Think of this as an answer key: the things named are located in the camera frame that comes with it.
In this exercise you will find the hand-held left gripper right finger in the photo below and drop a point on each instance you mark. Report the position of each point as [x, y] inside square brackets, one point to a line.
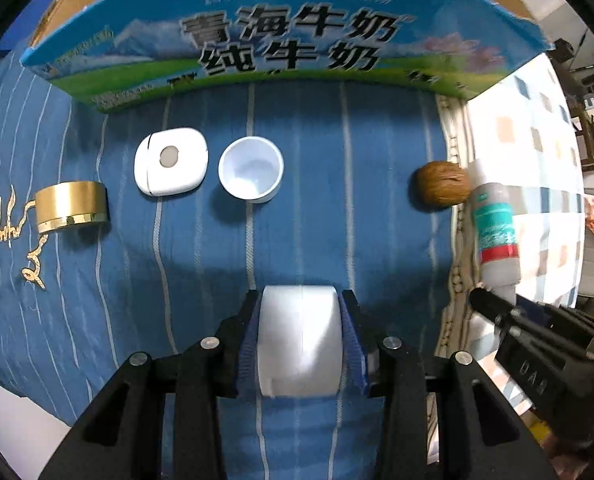
[353, 345]

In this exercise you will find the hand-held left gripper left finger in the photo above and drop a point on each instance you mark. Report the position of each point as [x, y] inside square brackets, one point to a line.
[247, 340]

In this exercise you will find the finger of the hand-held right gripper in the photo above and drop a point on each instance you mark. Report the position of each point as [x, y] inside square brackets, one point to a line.
[507, 316]

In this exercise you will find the white tape roll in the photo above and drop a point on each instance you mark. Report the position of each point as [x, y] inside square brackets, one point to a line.
[299, 340]

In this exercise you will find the blue printed cardboard box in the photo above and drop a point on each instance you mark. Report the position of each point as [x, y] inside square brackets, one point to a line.
[277, 30]

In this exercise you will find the blue striped blanket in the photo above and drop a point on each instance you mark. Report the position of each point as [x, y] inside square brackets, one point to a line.
[227, 260]

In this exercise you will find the white tube with teal label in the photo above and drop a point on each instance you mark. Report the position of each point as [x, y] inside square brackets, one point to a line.
[495, 230]

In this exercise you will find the checkered pastel bedsheet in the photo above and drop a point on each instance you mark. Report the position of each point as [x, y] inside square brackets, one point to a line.
[527, 180]

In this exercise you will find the brown walnut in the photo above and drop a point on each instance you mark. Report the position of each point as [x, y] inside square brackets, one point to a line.
[443, 184]

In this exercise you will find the white round cup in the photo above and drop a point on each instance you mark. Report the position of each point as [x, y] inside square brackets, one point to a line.
[251, 170]

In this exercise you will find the white rounded case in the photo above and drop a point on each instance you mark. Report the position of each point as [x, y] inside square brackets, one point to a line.
[171, 161]

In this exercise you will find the gold tape roll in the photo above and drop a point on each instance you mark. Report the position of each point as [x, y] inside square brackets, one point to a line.
[72, 206]

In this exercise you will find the dark wooden chair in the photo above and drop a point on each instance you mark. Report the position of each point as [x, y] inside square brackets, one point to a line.
[584, 90]

